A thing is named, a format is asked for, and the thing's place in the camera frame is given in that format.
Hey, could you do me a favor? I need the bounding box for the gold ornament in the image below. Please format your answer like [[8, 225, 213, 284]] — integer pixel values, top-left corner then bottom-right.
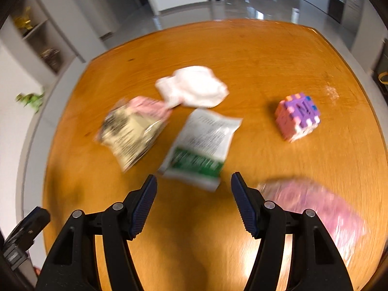
[[14, 6, 34, 31]]

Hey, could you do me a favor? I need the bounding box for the white green packet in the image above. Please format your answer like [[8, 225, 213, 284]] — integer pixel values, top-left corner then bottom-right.
[[158, 108, 243, 192]]

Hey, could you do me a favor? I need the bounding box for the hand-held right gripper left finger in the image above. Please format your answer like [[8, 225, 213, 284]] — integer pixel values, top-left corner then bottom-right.
[[36, 174, 158, 291]]

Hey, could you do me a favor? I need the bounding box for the pink plastic packet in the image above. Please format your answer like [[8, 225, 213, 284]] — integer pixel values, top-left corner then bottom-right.
[[257, 179, 369, 264]]

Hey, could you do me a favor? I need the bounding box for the white shelf unit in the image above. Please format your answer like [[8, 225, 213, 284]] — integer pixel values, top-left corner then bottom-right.
[[0, 0, 88, 76]]

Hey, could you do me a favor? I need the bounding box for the pink purple foam cube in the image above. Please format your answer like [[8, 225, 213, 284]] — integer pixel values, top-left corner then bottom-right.
[[275, 94, 322, 143]]

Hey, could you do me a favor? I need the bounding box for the pink beige snack packet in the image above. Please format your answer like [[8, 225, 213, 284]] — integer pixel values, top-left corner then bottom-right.
[[95, 96, 173, 173]]

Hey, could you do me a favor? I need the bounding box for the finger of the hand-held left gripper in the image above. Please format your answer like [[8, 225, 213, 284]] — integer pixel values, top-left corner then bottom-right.
[[4, 207, 51, 251]]

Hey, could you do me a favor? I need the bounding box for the vase of dried flowers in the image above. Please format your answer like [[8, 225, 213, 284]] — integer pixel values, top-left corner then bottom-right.
[[39, 48, 63, 69]]

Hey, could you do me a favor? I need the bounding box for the green dinosaur toy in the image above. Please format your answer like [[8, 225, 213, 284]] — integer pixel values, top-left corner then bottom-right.
[[16, 92, 44, 113]]

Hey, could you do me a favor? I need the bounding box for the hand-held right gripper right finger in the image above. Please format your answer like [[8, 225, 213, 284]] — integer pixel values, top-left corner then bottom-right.
[[231, 172, 355, 291]]

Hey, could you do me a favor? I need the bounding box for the crumpled white tissue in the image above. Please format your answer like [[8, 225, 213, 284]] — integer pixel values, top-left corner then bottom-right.
[[155, 65, 229, 110]]

